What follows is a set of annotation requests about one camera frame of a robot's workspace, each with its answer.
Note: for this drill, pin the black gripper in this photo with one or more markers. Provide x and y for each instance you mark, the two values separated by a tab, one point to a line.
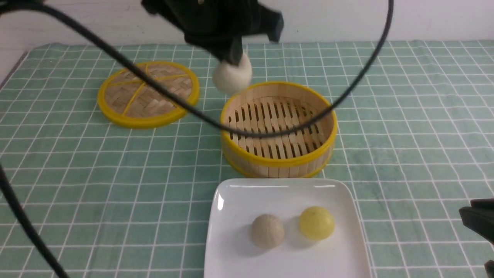
219	22

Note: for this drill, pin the white steamed bun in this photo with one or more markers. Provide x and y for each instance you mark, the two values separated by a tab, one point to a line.
231	79
267	231

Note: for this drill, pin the yellow steamed bun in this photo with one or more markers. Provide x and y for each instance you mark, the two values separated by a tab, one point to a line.
316	223

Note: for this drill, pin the bamboo steamer basket yellow rim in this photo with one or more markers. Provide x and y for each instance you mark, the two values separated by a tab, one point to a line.
276	106

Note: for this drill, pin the bamboo steamer lid yellow rim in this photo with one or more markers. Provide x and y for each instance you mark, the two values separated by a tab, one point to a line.
126	100

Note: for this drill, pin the green checkered tablecloth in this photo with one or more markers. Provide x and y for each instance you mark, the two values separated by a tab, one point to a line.
415	144

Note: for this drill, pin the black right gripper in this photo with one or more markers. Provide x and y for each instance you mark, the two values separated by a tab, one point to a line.
479	217

